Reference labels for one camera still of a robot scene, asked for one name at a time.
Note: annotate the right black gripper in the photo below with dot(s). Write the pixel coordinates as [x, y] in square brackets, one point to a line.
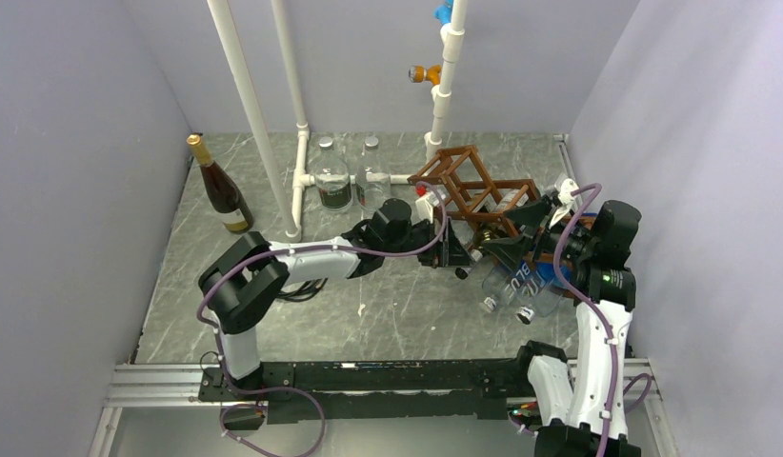
[509, 249]

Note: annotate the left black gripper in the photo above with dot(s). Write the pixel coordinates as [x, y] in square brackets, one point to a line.
[449, 253]

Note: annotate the clear glass bottle silver cap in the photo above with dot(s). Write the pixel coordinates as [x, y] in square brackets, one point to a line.
[373, 177]

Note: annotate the clear glass bottle white cap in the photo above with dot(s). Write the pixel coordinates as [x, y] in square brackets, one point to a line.
[332, 177]

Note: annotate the dark red wine bottle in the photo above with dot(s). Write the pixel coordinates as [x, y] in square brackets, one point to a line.
[225, 196]

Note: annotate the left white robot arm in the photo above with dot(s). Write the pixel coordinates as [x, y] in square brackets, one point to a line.
[241, 285]

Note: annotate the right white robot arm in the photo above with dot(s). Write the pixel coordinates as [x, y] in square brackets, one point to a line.
[583, 412]

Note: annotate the blue label clear bottle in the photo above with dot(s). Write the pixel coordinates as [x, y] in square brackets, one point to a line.
[504, 287]

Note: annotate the brown wooden wine rack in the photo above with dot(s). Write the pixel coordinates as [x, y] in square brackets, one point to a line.
[461, 173]

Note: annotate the clear square bottle black cap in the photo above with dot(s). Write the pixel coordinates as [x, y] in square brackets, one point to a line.
[540, 299]

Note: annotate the orange pipe valve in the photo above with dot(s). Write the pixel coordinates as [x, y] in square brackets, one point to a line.
[420, 74]

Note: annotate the blue pipe valve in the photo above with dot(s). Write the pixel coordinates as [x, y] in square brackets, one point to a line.
[443, 13]

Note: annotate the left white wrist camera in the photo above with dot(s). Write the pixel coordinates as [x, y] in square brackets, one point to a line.
[428, 201]

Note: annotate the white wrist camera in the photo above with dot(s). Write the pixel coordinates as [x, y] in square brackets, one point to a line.
[428, 201]
[562, 198]

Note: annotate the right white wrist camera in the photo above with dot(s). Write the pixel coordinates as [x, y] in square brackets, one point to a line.
[562, 198]

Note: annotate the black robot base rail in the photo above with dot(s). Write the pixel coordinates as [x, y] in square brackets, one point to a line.
[297, 391]

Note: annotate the white PVC pipe frame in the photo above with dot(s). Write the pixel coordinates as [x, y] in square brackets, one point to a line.
[330, 66]

